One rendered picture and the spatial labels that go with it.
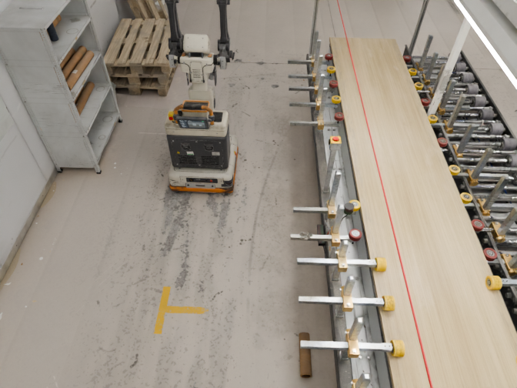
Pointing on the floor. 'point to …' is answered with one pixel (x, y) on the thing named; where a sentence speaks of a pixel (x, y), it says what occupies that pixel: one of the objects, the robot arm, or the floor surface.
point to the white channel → (461, 47)
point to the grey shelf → (37, 75)
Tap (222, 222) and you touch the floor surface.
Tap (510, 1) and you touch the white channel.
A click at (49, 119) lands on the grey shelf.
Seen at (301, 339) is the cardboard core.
